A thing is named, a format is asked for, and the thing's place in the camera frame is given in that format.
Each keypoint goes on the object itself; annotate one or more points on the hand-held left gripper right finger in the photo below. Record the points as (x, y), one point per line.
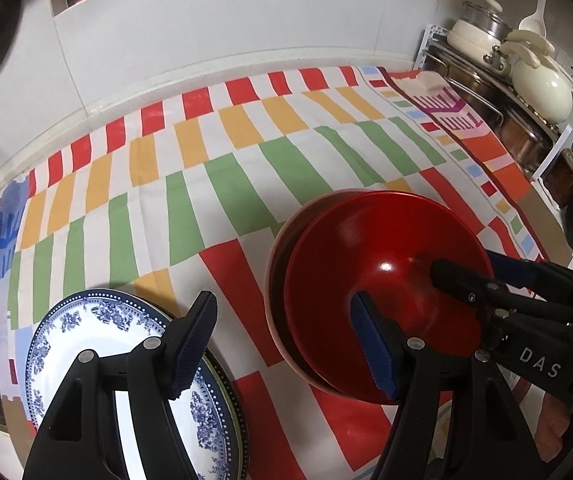
(374, 350)

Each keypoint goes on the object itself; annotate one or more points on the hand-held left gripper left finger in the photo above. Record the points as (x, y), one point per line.
(191, 350)

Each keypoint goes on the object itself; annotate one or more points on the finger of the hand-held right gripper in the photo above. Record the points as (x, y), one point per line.
(466, 285)
(516, 270)

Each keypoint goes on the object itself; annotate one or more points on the blue floral white plate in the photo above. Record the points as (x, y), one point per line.
(66, 340)
(230, 400)

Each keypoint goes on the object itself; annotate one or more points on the red and black bowl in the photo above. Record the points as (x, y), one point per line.
(346, 260)

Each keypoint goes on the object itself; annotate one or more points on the green plate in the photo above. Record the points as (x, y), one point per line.
(244, 430)

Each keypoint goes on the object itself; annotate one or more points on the pink bowl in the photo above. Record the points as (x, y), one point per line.
(275, 285)

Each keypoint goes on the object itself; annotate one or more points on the person's right hand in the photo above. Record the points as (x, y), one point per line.
(561, 435)

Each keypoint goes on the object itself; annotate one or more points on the glass jar with brown contents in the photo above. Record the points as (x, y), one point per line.
(569, 175)

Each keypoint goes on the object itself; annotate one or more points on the red bordered patterned cloth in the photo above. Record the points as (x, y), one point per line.
(486, 155)

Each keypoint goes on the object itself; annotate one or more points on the stainless steel pot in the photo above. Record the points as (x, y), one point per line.
(471, 90)
(521, 145)

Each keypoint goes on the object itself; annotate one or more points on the colourful striped tablecloth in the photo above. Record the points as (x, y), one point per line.
(166, 200)

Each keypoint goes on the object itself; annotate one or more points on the round cream pot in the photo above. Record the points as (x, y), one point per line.
(541, 90)

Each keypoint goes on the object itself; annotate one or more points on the cream pot with glass lid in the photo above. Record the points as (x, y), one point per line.
(466, 35)

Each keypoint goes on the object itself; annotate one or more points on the metal pot rack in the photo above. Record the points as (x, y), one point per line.
(429, 45)

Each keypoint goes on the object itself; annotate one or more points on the white rice paddle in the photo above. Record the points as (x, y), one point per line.
(531, 22)

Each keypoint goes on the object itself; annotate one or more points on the white wall socket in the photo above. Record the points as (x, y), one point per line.
(572, 71)

